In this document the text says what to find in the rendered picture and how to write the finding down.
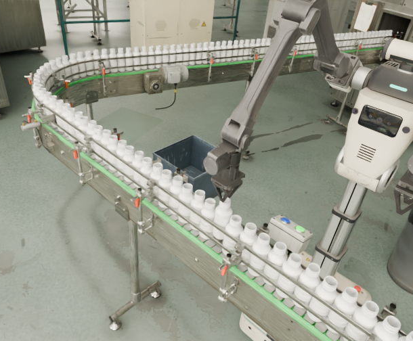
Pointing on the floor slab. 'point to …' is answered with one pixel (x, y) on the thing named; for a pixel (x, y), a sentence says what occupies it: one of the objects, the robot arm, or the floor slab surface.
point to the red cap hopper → (82, 11)
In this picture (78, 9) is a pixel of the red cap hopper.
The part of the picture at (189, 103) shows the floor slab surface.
